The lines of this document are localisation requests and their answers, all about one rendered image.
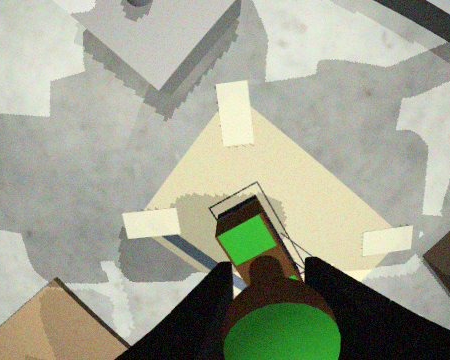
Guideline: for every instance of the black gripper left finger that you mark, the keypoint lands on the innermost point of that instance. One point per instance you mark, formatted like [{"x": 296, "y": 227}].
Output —
[{"x": 192, "y": 330}]

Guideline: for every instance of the cream paper card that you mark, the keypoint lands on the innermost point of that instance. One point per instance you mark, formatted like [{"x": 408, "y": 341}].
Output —
[{"x": 240, "y": 154}]

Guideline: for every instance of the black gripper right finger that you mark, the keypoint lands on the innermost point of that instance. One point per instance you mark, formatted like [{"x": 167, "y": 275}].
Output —
[{"x": 373, "y": 327}]

